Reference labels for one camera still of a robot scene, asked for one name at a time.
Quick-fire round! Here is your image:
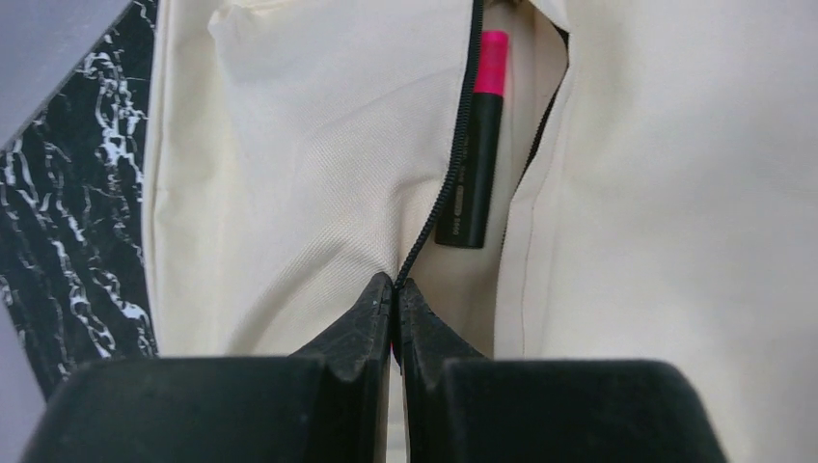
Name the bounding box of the cream canvas student bag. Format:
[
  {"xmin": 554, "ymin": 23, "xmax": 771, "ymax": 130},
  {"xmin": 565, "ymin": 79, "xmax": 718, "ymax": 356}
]
[{"xmin": 143, "ymin": 1, "xmax": 817, "ymax": 462}]

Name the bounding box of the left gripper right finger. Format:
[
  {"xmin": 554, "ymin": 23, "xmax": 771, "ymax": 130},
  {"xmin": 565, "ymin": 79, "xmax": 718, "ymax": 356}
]
[{"xmin": 393, "ymin": 282, "xmax": 725, "ymax": 462}]

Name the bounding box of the pink black highlighter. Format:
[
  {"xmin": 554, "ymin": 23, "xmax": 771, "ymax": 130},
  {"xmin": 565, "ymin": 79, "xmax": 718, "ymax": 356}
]
[{"xmin": 435, "ymin": 30, "xmax": 508, "ymax": 249}]

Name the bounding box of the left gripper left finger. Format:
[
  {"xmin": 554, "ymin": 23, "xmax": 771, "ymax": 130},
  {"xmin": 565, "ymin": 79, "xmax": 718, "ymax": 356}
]
[{"xmin": 23, "ymin": 273, "xmax": 394, "ymax": 462}]

